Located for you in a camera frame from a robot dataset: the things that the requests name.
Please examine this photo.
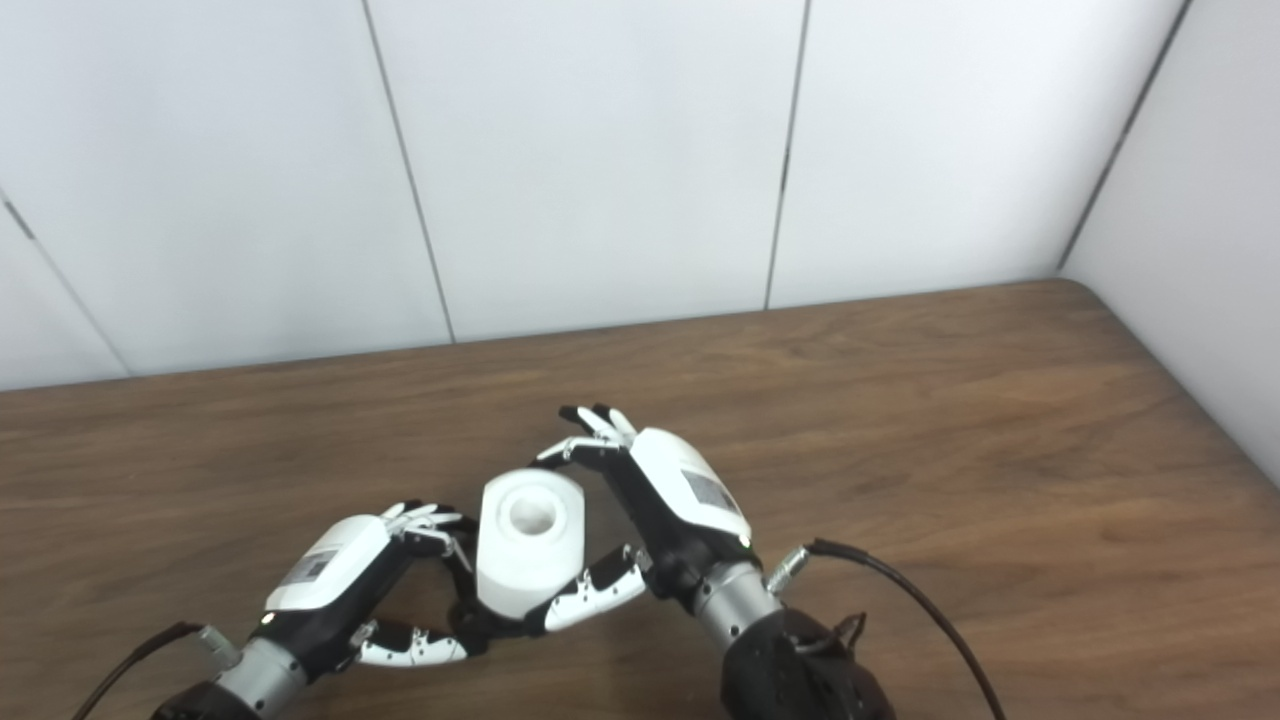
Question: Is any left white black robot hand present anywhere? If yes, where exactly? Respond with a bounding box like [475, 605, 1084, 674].
[260, 501, 483, 670]

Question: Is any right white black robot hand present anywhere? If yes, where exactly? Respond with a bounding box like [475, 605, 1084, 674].
[523, 403, 754, 635]

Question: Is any round white plastic piece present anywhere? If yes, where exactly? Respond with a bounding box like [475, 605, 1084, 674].
[475, 467, 588, 620]

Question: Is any black flanged holder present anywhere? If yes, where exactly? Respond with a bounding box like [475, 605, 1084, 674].
[452, 548, 531, 653]

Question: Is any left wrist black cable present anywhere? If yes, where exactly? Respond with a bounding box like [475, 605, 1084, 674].
[68, 621, 243, 720]

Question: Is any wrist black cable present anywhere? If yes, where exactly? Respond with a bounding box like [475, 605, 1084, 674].
[68, 621, 243, 720]
[764, 537, 1008, 720]

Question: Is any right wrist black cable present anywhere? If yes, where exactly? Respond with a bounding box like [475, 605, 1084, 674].
[764, 537, 1008, 720]

